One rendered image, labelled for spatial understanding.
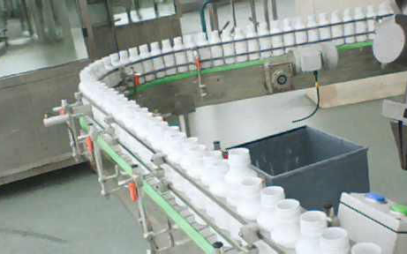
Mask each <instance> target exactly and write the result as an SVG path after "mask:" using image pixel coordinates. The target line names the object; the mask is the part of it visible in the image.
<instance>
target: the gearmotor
mask: <svg viewBox="0 0 407 254"><path fill-rule="evenodd" d="M263 63H264V69H265V80H266V87H267V90H268V93H269V94H271V95H272V94H274V93H281V92H285V91H289V90H295V83H294V76H297V75H302V74H306V73H310V72H313V75H314V76H315V80H316V82H315V84H316V93H317V97H318V103H317V107H316V109H315V110H314V111H313V113H312V114H311V115H309V116H308V117H311V116H313V114H315V113H316V110H317V109H318V107H319V105H320V94H319V88H318V82H317V75H318V72H319V71H325V70H330V69H336V68H337V65H338V53H337V48H336V45H335V44H334V43H333V42H332V41H330V42H325V43H321V44H316V45H305V46H301V47H298V48H295V49H289V50H288V52H287V57H286V56H283V57H279V58H275V59H267V60H266V61H265V62H263ZM293 75H294V76H293ZM308 117H304V118H302V119H299V120H297V121H292V122H293V123H295V122H298V121H303V120H305V119H306V118H308Z"/></svg>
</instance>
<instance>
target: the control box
mask: <svg viewBox="0 0 407 254"><path fill-rule="evenodd" d="M366 194H367V193H342V196H341V203H340V205H339V209H338V212H337V217H339V222H340V228H344V230H346V231H347V232H348V237H349V240H351V241H352V242H354V243H355V244H359V243H375V244H377V245H379V246H380V247H381V248H382V254H407V213H399V212H397V211H395V210H392V209H391V207H392V205H399V204H397V203H395V202H393V201H392V200H388V199H385V201H380V200H373V199H371V198H369V197H367V196H366Z"/></svg>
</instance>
